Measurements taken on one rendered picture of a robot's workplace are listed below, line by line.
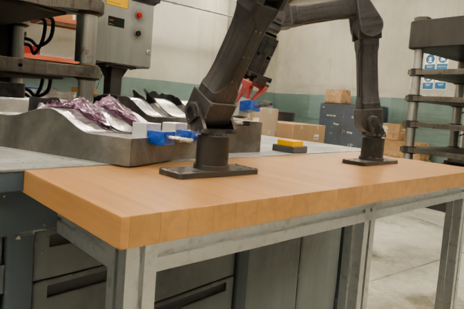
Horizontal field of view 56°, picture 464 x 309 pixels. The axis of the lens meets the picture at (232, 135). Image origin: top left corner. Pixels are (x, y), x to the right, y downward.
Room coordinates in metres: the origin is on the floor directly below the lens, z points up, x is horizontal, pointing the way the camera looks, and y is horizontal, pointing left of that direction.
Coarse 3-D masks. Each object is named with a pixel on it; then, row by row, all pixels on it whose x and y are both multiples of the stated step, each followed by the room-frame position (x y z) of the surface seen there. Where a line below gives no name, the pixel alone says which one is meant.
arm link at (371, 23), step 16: (336, 0) 1.21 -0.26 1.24; (352, 0) 1.21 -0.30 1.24; (368, 0) 1.19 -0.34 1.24; (288, 16) 1.19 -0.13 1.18; (304, 16) 1.21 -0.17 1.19; (320, 16) 1.21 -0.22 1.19; (336, 16) 1.21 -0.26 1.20; (352, 16) 1.22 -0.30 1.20; (368, 16) 1.19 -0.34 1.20; (368, 32) 1.19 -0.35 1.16
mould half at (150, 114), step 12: (120, 96) 1.34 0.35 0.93; (132, 108) 1.30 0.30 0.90; (144, 108) 1.28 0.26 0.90; (168, 108) 1.36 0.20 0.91; (156, 120) 1.22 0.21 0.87; (168, 120) 1.18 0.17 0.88; (180, 120) 1.15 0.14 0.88; (240, 120) 1.28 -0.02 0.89; (240, 132) 1.23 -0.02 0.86; (252, 132) 1.26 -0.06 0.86; (240, 144) 1.23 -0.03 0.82; (252, 144) 1.27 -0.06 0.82
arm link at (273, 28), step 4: (280, 12) 1.18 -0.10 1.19; (284, 12) 1.18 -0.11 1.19; (280, 16) 1.18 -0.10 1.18; (284, 16) 1.18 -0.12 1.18; (276, 20) 1.18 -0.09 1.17; (280, 20) 1.18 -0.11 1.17; (272, 24) 1.18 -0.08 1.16; (276, 24) 1.18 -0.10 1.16; (280, 24) 1.18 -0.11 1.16; (268, 28) 1.20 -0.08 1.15; (272, 28) 1.18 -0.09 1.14; (276, 28) 1.18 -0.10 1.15; (280, 28) 1.19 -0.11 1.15; (272, 32) 1.23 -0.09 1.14; (276, 32) 1.21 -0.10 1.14
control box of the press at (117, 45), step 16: (112, 0) 1.88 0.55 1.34; (128, 0) 1.95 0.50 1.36; (80, 16) 1.91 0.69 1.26; (112, 16) 1.89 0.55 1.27; (128, 16) 1.95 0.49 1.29; (144, 16) 2.01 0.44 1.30; (80, 32) 1.91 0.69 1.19; (112, 32) 1.89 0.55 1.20; (128, 32) 1.95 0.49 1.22; (144, 32) 2.02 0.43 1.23; (112, 48) 1.90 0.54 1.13; (128, 48) 1.96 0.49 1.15; (144, 48) 2.02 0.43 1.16; (96, 64) 1.94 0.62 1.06; (112, 64) 1.92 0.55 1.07; (128, 64) 1.96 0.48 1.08; (144, 64) 2.02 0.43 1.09; (112, 80) 1.96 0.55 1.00
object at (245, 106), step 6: (240, 102) 1.22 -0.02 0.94; (246, 102) 1.21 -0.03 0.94; (252, 102) 1.20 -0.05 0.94; (258, 102) 1.22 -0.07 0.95; (270, 102) 1.17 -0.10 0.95; (240, 108) 1.22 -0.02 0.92; (246, 108) 1.20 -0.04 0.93; (252, 108) 1.20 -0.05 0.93; (258, 108) 1.22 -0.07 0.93; (234, 114) 1.23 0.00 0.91; (240, 114) 1.22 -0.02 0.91; (246, 114) 1.24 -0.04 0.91
